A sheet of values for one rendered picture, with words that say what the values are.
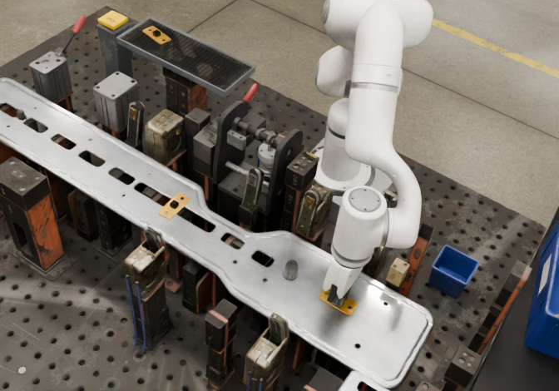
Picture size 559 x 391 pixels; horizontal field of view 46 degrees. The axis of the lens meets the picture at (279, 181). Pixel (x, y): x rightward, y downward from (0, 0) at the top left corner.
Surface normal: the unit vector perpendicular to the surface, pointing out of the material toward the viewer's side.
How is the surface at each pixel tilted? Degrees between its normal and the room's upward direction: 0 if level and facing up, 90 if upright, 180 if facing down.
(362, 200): 0
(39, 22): 0
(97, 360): 0
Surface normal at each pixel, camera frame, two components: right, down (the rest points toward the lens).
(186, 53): 0.08, -0.68
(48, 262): 0.84, 0.44
